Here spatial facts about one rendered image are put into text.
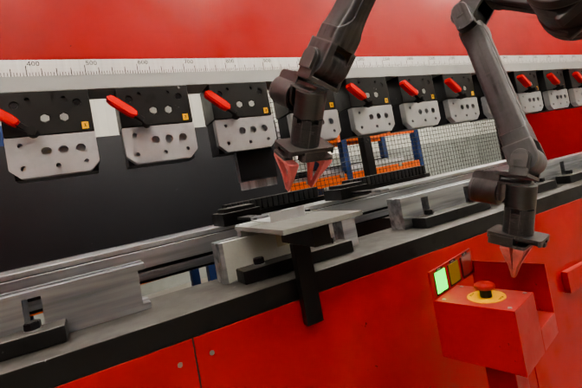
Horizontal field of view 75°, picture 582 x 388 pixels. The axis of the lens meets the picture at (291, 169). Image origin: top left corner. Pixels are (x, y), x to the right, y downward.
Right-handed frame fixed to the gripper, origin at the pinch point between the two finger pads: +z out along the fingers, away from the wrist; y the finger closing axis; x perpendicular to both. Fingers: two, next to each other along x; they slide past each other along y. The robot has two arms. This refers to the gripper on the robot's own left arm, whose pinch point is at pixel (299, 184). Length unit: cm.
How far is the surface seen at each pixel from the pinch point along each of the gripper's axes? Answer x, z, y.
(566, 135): -44, 26, -216
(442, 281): 20.3, 17.9, -26.5
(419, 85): -26, -12, -58
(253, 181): -19.2, 8.7, 1.2
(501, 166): -31, 29, -133
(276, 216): -3.3, 9.3, 2.7
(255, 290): 4.6, 20.5, 10.7
